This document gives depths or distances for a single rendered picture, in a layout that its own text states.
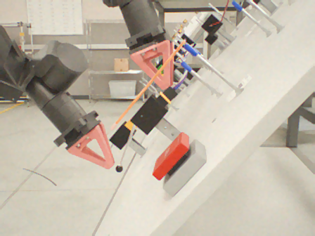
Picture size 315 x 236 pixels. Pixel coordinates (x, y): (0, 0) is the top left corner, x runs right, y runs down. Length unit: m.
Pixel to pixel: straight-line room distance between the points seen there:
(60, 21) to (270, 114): 8.07
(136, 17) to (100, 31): 7.59
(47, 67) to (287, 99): 0.38
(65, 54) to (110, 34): 7.60
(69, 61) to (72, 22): 7.72
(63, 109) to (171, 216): 0.31
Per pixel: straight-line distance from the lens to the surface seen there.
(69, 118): 0.60
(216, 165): 0.34
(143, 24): 0.60
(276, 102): 0.33
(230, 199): 1.02
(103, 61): 8.18
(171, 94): 0.58
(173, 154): 0.37
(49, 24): 8.39
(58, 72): 0.57
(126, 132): 0.94
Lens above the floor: 1.22
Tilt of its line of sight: 12 degrees down
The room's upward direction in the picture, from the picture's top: 1 degrees counter-clockwise
